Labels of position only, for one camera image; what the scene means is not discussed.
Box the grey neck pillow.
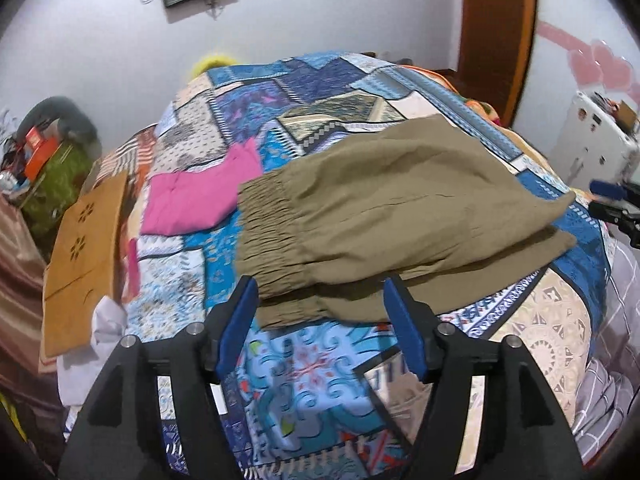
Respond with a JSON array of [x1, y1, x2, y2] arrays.
[[17, 96, 99, 147]]

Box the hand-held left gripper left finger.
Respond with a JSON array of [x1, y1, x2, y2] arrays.
[[59, 275, 260, 480]]

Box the grey checked bed sheet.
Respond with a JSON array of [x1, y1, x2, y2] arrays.
[[570, 240, 640, 466]]

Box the white cabinet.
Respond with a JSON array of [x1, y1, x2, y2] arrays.
[[548, 90, 640, 192]]

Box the pink folded garment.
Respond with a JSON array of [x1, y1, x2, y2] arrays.
[[140, 139, 264, 237]]

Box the orange box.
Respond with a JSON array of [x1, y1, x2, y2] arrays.
[[23, 128, 57, 182]]

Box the brown wooden door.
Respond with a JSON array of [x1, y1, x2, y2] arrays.
[[456, 0, 539, 128]]

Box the olive green pants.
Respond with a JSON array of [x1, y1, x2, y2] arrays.
[[234, 113, 579, 330]]

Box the wooden headboard with cutouts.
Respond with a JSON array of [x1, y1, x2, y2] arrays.
[[40, 170, 130, 360]]

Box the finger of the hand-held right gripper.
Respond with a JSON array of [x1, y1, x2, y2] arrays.
[[588, 179, 640, 249]]

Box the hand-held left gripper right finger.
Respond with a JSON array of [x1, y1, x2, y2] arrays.
[[383, 274, 586, 480]]

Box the yellow fluffy object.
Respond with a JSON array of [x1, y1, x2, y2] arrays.
[[188, 52, 238, 81]]

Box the patchwork printed bed cover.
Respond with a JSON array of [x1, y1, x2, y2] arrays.
[[93, 51, 612, 480]]

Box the white cloth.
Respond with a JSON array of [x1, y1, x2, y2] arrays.
[[56, 295, 128, 407]]

